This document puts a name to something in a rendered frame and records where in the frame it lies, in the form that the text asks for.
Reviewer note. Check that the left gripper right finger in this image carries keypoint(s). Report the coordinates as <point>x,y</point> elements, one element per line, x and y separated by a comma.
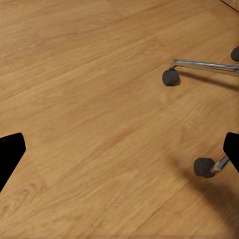
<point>231,148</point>

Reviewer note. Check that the swivel chair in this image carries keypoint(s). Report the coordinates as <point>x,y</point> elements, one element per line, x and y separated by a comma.
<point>204,166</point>

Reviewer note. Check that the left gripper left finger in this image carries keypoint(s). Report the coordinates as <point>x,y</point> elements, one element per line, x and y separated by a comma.
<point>12,148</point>

